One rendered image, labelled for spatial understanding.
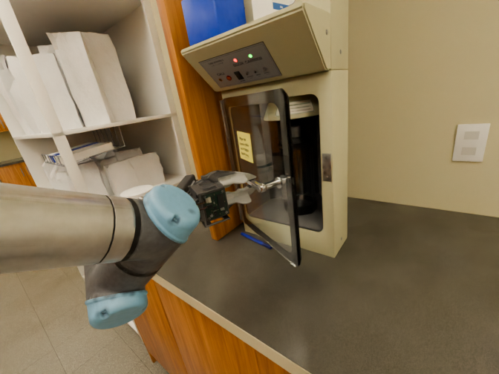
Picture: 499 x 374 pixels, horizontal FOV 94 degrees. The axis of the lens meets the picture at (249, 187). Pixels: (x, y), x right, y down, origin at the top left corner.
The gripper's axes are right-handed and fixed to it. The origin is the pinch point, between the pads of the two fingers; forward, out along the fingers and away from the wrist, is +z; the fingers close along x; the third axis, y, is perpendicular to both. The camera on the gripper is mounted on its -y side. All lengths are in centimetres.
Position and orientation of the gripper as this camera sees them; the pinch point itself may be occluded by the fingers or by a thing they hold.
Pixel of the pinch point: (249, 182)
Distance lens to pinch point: 54.5
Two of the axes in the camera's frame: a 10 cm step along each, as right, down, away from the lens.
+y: 4.5, 2.6, -8.5
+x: -1.4, -9.3, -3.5
